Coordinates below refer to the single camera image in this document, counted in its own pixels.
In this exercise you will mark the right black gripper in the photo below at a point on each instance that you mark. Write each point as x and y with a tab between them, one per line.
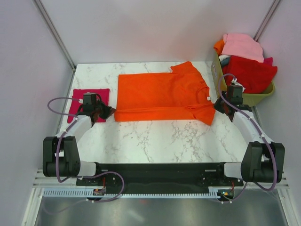
217	107

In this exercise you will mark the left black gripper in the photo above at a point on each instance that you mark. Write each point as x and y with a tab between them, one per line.
108	110

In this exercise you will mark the magenta t shirt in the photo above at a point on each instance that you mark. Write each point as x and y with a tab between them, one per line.
78	94

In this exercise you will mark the orange t shirt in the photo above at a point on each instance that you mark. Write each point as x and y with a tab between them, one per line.
181	94

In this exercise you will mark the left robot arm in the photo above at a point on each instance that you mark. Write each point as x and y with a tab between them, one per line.
60	152

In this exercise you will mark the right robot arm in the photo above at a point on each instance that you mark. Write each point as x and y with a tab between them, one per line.
250	168

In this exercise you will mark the olive green laundry basket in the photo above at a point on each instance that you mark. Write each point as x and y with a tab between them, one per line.
248	99

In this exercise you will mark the teal garment in basket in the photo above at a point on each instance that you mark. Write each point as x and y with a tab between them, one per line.
225	62

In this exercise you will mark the red t shirt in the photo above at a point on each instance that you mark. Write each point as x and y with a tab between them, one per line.
254	76

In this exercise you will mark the white garment in basket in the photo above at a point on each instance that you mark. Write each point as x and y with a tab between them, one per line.
223	57

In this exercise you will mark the orange garment in basket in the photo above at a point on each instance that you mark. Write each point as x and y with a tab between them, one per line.
218	47

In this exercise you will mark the pink t shirt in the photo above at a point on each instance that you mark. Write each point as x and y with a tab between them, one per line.
242	45

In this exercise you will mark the magenta garment in basket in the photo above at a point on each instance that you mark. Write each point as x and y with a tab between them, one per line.
268	61

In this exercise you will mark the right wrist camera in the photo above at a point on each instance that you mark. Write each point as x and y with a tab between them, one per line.
235	82

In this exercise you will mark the right aluminium rail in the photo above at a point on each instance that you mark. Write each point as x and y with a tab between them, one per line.
258	117

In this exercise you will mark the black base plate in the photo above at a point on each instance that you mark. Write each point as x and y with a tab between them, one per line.
160	178

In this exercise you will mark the white slotted cable duct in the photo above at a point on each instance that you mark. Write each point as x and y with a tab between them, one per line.
94	193

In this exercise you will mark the right aluminium frame post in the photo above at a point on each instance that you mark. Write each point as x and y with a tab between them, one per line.
266	20

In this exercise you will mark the aluminium frame post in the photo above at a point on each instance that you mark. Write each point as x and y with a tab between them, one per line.
266	20
48	21

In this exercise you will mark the left aluminium frame post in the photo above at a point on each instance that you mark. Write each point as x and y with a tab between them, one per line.
48	21

